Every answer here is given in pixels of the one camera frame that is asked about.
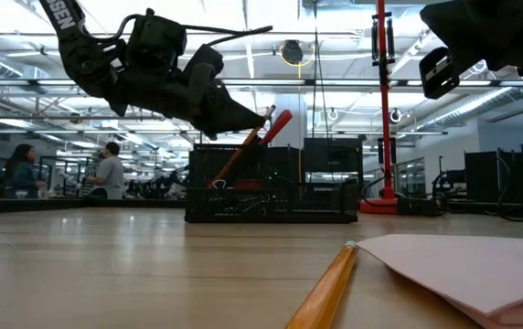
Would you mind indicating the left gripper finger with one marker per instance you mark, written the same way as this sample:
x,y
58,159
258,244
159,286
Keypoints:
x,y
225,116

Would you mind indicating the orange pencil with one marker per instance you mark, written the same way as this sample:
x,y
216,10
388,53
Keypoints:
x,y
330,288
236,155

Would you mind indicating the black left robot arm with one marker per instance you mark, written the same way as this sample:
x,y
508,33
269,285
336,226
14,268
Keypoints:
x,y
71,41

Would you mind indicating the pink sticky note pad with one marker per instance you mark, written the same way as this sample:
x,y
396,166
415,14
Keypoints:
x,y
472,269

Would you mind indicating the black mesh desk organizer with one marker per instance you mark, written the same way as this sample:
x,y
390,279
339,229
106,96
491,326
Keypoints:
x,y
316,205

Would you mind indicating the black cabinet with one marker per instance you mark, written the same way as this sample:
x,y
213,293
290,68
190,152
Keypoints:
x,y
485,178

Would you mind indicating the black computer box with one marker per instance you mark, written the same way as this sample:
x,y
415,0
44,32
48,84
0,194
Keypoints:
x,y
332,155

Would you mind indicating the black lamp power adapter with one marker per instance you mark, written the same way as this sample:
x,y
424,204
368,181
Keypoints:
x,y
417,206

